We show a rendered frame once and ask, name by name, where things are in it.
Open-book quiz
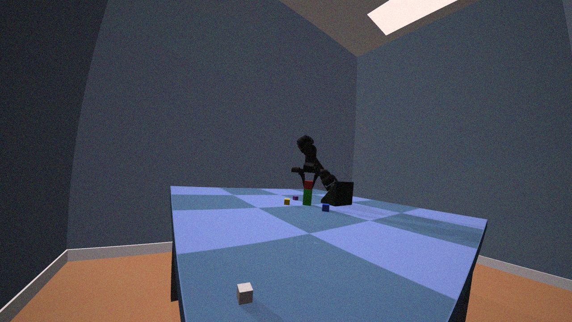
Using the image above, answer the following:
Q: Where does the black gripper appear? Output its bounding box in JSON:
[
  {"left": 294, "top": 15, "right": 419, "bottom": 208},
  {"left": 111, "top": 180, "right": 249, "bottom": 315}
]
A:
[{"left": 291, "top": 157, "right": 328, "bottom": 188}]

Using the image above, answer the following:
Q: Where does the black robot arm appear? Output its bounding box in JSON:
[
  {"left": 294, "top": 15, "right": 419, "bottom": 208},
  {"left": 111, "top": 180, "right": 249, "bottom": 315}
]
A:
[{"left": 297, "top": 135, "right": 338, "bottom": 191}]

